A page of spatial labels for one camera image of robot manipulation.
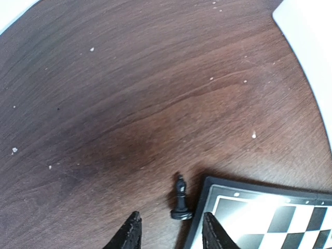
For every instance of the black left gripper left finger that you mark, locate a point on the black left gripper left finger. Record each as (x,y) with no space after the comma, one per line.
(129,236)

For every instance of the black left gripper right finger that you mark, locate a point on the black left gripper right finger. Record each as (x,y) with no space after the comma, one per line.
(213,234)

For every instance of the black white chessboard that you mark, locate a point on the black white chessboard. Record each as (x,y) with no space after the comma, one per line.
(257,216)

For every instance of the white plastic divided tray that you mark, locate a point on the white plastic divided tray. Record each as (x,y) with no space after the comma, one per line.
(306,26)

